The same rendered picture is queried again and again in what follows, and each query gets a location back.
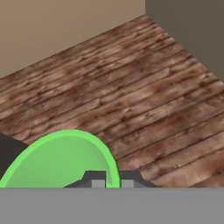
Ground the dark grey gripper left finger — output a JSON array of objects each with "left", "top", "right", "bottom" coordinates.
[{"left": 63, "top": 170, "right": 107, "bottom": 189}]

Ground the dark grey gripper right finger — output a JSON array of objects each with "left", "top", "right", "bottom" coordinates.
[{"left": 119, "top": 171, "right": 158, "bottom": 189}]

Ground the green cup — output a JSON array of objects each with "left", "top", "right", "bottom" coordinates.
[{"left": 0, "top": 129, "right": 123, "bottom": 189}]

